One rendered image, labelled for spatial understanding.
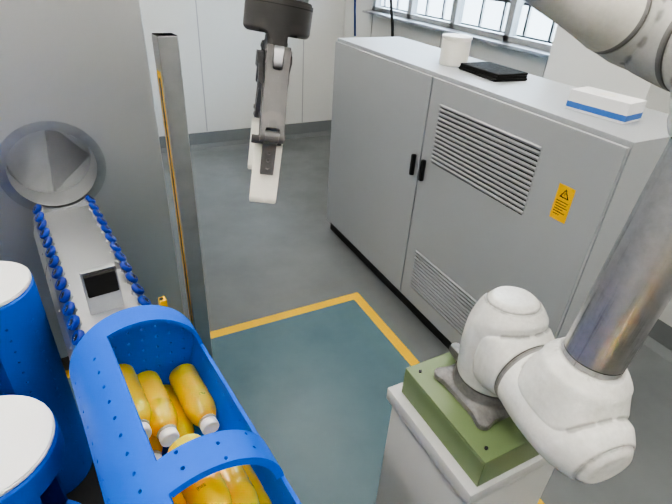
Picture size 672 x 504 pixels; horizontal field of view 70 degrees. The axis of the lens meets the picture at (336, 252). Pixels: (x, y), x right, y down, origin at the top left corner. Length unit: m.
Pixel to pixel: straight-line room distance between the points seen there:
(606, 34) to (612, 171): 1.19
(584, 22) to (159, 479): 0.89
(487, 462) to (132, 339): 0.81
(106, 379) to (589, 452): 0.86
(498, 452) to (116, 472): 0.72
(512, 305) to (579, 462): 0.29
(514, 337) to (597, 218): 1.06
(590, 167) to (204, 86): 4.34
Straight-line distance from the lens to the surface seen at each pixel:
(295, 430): 2.44
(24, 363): 1.79
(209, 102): 5.64
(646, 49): 0.82
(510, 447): 1.13
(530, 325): 1.01
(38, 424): 1.27
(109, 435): 0.99
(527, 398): 0.96
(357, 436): 2.43
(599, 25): 0.78
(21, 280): 1.74
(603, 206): 1.98
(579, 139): 2.01
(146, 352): 1.25
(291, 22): 0.57
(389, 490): 1.53
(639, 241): 0.80
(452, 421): 1.14
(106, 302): 1.68
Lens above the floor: 1.93
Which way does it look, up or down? 32 degrees down
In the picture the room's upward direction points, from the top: 4 degrees clockwise
